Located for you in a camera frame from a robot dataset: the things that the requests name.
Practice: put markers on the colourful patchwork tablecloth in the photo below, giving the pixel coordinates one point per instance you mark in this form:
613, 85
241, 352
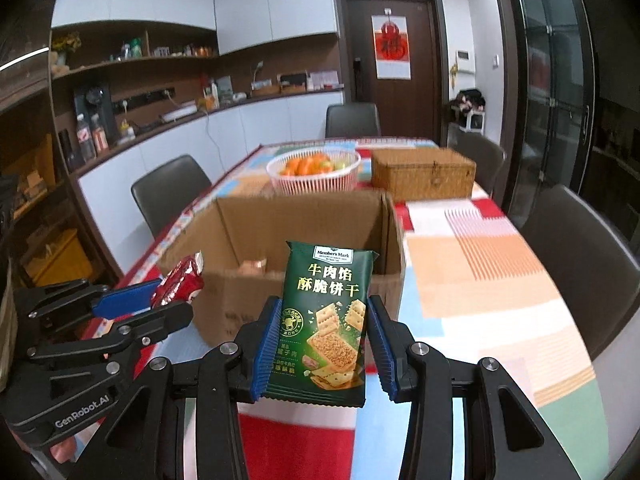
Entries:
475, 260

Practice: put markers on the white flat appliance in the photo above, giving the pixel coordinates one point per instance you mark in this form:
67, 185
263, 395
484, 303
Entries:
177, 113

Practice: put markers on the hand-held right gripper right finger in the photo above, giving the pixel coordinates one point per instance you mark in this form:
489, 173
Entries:
382, 355

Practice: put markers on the yellow flower bouquet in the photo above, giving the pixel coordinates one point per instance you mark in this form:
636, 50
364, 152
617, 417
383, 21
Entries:
66, 42

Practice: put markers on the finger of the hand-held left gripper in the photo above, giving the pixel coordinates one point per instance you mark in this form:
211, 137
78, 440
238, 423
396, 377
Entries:
155, 320
125, 300

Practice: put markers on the dark brown door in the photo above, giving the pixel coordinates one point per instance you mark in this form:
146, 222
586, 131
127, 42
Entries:
360, 85

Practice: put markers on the cardboard box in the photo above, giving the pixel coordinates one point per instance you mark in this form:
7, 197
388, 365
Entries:
300, 220

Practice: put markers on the standing picture card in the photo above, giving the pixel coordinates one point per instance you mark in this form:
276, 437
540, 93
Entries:
225, 89

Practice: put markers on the white plastic fruit basket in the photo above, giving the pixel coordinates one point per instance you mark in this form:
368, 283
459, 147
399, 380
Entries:
310, 185

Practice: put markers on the white upper cabinets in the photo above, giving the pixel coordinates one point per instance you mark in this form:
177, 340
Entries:
250, 5

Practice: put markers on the small yellow bottle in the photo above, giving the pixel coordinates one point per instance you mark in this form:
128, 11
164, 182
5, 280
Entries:
126, 131

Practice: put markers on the grey dining chair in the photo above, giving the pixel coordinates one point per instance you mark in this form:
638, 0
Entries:
575, 240
352, 120
170, 195
477, 155

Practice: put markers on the clear plastic bottle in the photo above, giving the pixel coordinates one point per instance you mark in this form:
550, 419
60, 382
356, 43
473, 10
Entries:
86, 140
99, 132

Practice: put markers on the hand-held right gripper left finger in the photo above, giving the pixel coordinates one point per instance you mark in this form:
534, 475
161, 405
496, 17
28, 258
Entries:
262, 355

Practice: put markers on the white base cabinets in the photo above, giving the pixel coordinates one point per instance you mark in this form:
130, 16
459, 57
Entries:
260, 120

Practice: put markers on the red snack packet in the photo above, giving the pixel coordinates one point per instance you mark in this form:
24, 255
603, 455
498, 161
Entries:
180, 280

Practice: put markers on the pile of orange green fruits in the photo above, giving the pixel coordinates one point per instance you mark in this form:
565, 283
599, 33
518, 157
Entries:
305, 166

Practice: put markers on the dark bag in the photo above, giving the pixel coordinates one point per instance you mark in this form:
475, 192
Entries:
467, 100

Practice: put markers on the black tablet screen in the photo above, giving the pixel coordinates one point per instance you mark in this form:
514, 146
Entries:
293, 79

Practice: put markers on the green cracker packet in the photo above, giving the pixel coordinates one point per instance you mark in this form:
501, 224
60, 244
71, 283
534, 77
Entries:
325, 280

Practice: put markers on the wooden wall shelf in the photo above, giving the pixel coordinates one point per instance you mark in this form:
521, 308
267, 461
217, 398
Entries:
125, 62

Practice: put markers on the wooden shelving unit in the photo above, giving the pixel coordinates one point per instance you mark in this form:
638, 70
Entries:
45, 185

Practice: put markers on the white intercom panel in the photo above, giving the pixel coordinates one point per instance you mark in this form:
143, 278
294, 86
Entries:
463, 61

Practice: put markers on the red wall calendar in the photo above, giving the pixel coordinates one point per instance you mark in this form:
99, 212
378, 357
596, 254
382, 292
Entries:
391, 47

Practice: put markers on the wicker lidded box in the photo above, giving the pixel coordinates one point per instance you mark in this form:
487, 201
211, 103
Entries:
425, 180

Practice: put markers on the black glass door cabinet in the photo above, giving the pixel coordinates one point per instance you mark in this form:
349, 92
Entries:
545, 85

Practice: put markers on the dark wall outlet strip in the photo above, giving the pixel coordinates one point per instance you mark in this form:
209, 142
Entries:
145, 97

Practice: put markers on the black countertop appliance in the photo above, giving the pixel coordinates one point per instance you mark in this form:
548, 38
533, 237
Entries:
95, 102

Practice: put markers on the white trolley shelf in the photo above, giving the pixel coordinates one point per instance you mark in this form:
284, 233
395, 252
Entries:
470, 122

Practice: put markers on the person's left hand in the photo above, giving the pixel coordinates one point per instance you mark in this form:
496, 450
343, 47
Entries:
65, 452

